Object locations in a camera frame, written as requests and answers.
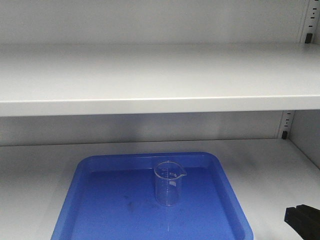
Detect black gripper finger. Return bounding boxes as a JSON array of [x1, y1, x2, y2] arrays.
[[284, 204, 320, 240]]

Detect clear glass beaker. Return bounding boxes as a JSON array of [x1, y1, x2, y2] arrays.
[[153, 161, 187, 207]]

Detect grey cabinet shelf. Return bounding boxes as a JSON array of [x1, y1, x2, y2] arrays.
[[0, 43, 320, 117]]

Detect blue plastic tray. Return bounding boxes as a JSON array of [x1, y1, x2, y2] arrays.
[[52, 152, 254, 240]]

